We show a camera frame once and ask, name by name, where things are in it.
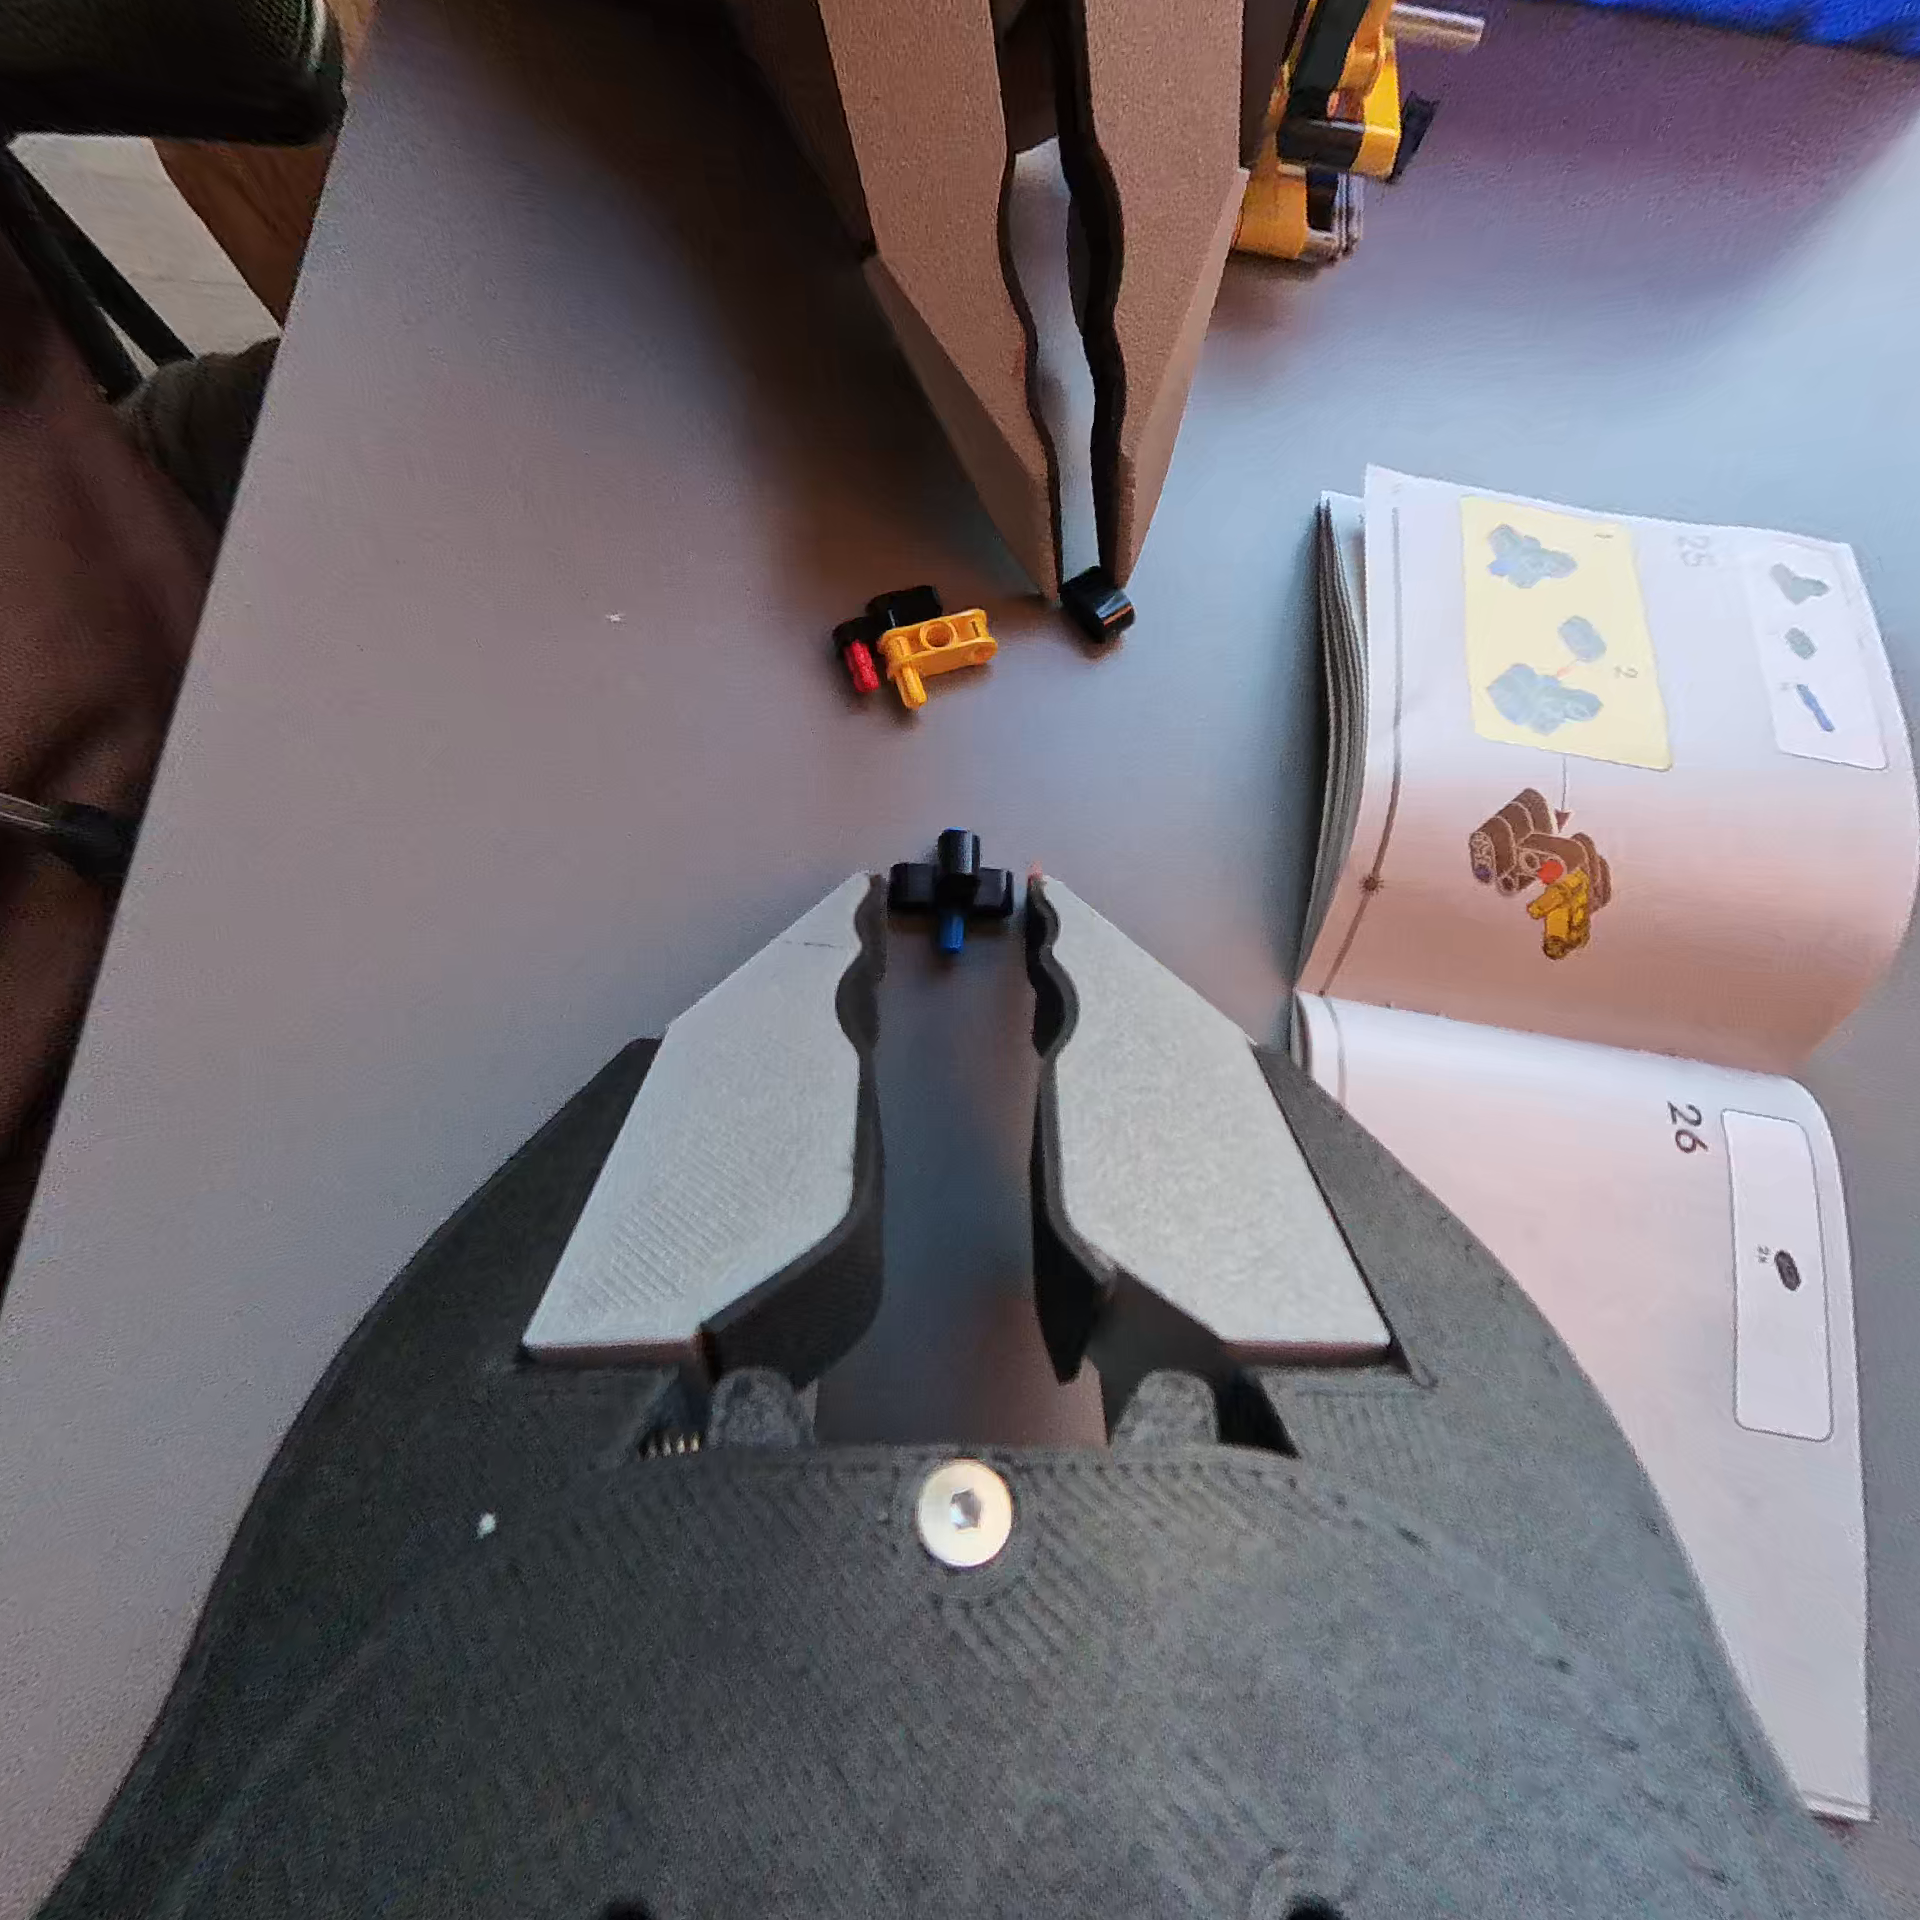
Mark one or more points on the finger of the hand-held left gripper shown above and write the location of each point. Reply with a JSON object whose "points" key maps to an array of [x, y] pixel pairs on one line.
{"points": [[932, 226], [1164, 192]]}

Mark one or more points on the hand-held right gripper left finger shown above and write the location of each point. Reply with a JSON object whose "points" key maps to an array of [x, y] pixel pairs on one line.
{"points": [[720, 1153]]}

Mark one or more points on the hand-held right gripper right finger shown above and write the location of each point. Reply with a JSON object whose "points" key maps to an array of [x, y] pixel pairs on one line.
{"points": [[1198, 1169]]}

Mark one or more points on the black lego piece blue pin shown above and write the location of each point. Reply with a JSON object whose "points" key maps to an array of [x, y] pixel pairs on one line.
{"points": [[946, 886]]}

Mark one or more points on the small black lego piece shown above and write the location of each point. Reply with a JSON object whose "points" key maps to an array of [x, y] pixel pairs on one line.
{"points": [[1098, 604]]}

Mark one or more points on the yellow lego vehicle model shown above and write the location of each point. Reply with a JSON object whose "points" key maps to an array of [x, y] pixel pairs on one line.
{"points": [[1335, 133]]}

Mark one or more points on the yellow black red lego assembly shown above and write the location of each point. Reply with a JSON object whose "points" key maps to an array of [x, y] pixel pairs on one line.
{"points": [[932, 645]]}

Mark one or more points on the open lego instruction booklet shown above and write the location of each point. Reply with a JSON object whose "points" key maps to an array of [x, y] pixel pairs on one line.
{"points": [[1633, 932]]}

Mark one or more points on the blue plastic bin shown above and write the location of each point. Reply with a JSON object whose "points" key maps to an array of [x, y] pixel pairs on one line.
{"points": [[1828, 17]]}

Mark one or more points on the black chair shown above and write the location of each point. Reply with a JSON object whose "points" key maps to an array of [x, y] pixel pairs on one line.
{"points": [[150, 58]]}

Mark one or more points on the person's dark clothing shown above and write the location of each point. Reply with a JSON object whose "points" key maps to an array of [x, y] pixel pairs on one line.
{"points": [[77, 599]]}

